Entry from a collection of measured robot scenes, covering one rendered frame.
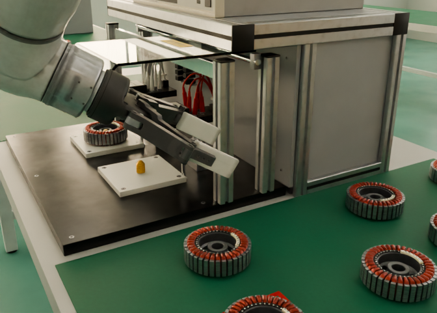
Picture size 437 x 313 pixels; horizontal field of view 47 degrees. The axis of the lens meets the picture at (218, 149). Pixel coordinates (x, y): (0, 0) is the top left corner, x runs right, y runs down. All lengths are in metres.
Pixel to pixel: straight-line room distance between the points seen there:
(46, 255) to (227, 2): 0.57
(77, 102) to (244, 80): 0.54
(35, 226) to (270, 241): 0.44
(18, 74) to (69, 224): 0.37
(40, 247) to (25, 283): 1.27
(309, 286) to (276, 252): 0.10
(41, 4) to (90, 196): 0.54
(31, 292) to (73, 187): 1.10
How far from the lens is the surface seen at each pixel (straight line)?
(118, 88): 0.69
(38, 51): 0.65
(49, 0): 0.59
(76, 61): 0.69
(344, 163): 1.15
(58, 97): 0.69
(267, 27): 0.92
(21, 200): 1.13
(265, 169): 1.01
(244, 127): 1.17
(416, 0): 8.74
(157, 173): 1.10
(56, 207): 1.03
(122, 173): 1.11
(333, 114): 1.08
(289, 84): 1.01
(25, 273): 2.28
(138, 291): 0.80
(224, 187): 0.97
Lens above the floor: 1.22
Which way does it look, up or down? 21 degrees down
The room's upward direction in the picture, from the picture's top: straight up
